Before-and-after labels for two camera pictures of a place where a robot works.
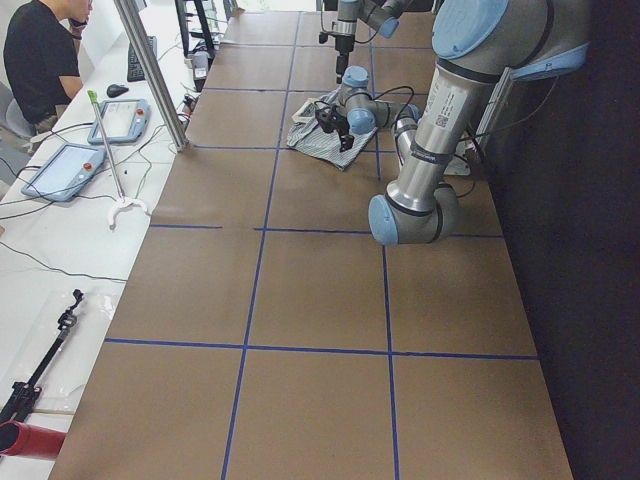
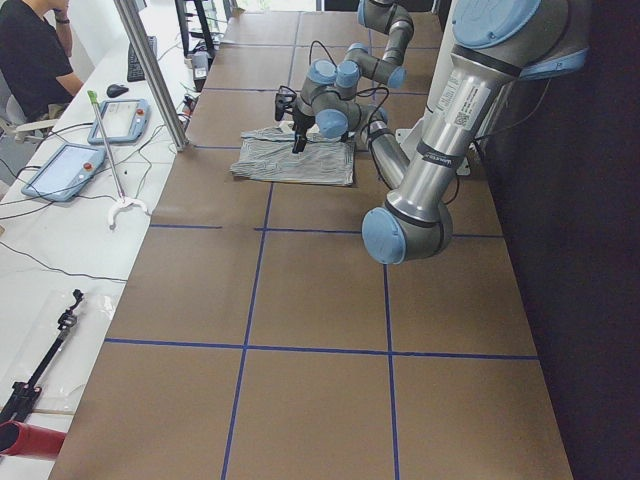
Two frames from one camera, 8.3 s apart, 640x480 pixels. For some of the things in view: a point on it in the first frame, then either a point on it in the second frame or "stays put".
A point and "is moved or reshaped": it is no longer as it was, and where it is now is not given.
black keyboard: (134, 72) stays put
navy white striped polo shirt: (306, 134) is moved or reshaped
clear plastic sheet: (28, 322) stays put
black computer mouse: (114, 90) stays put
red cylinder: (30, 440) stays put
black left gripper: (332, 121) to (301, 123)
